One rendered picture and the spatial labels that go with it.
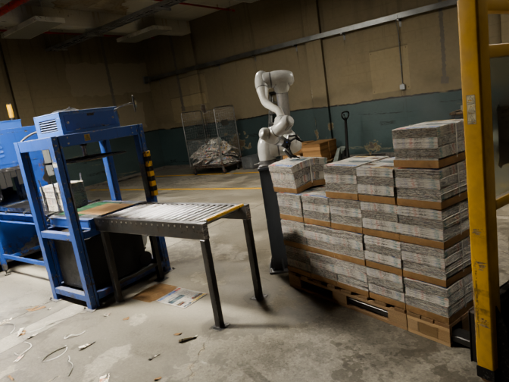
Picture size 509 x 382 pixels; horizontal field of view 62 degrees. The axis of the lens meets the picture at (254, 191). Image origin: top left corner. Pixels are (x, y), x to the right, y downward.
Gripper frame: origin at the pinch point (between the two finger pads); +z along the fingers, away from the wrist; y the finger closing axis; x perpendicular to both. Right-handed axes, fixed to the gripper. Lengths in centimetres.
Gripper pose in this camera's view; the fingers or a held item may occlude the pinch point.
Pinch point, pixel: (299, 148)
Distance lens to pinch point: 351.5
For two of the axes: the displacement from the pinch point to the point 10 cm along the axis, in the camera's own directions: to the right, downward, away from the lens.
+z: 7.7, 2.5, 5.8
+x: 5.8, 0.7, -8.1
